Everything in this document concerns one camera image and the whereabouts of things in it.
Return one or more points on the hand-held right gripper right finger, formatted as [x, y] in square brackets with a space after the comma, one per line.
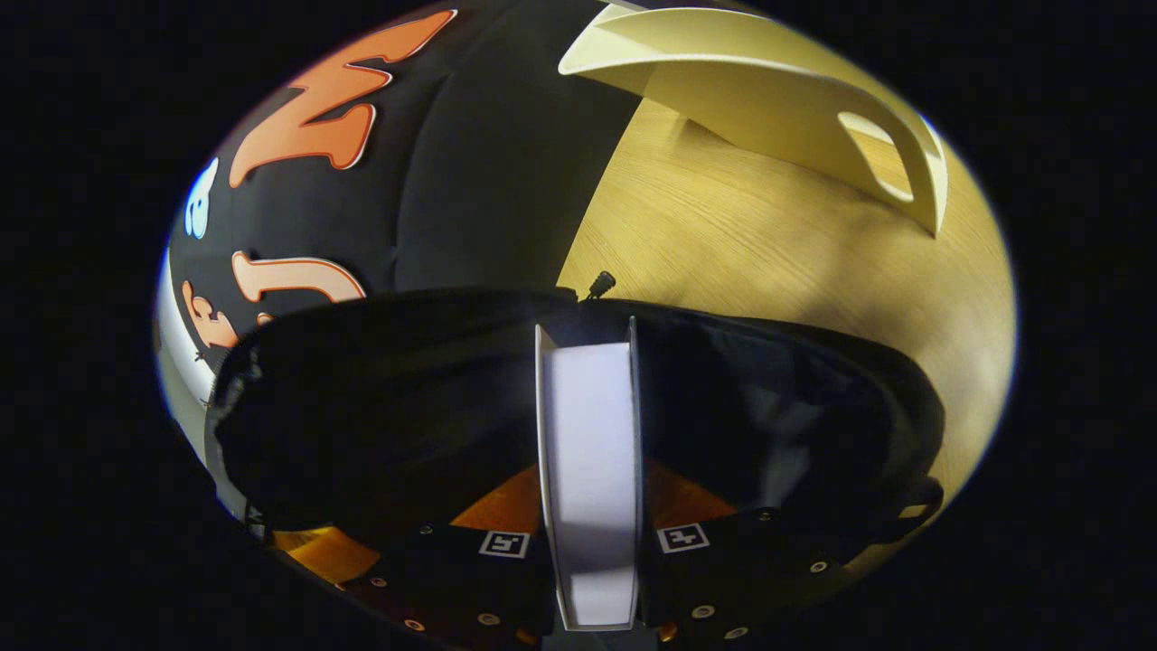
[723, 579]

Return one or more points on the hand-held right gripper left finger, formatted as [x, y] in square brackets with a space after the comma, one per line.
[452, 579]

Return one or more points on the white bookshelf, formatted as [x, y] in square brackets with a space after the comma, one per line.
[768, 99]

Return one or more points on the black schoolbag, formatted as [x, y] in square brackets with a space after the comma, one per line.
[380, 407]

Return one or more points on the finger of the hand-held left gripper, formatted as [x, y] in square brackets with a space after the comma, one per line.
[325, 551]

